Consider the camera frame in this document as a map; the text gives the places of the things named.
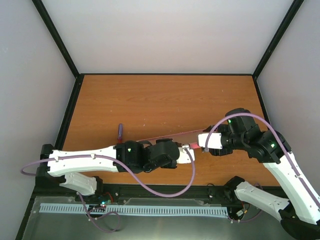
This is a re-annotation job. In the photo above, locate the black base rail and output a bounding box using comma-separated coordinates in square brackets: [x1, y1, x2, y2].
[32, 184, 226, 203]

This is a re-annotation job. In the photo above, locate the light blue cable duct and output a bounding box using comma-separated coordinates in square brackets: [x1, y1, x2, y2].
[38, 203, 228, 218]

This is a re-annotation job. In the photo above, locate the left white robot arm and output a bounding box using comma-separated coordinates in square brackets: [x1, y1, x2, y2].
[43, 138, 183, 202]

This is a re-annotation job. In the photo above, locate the black enclosure frame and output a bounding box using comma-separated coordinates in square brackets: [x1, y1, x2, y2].
[14, 0, 316, 240]

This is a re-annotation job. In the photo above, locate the pink picture frame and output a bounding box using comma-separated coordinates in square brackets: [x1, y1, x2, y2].
[137, 129, 209, 150]

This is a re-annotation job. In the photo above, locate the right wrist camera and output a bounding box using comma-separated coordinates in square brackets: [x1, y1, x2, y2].
[197, 132, 223, 150]

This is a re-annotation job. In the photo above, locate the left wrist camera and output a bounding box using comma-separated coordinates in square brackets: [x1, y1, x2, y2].
[176, 145, 196, 164]

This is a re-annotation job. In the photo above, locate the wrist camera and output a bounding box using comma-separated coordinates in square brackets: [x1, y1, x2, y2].
[176, 145, 196, 164]
[197, 132, 223, 150]

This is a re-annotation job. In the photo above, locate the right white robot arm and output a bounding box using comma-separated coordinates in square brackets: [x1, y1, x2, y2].
[197, 108, 320, 240]

